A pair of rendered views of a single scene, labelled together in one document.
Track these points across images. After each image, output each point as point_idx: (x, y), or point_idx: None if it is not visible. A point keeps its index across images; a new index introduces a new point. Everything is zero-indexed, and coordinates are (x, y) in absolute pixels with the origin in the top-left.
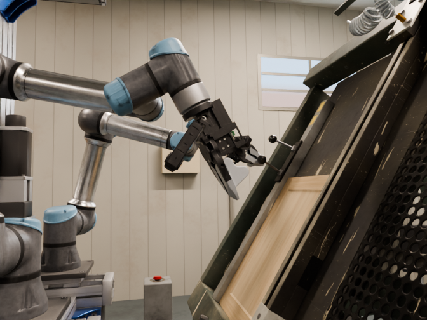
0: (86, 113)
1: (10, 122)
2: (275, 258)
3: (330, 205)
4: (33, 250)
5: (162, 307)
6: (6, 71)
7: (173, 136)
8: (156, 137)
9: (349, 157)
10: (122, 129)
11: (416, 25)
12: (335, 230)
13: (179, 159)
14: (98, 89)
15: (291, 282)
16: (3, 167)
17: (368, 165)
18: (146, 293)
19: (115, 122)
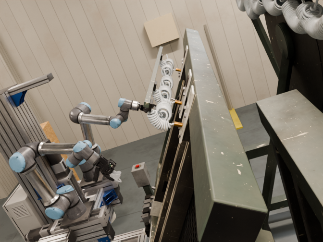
0: (71, 118)
1: None
2: None
3: (166, 163)
4: (73, 197)
5: (142, 178)
6: (35, 151)
7: (110, 123)
8: (104, 123)
9: (168, 143)
10: (88, 122)
11: (185, 74)
12: (170, 171)
13: (96, 178)
14: (66, 150)
15: (159, 191)
16: (51, 162)
17: (178, 144)
18: (133, 175)
19: (84, 119)
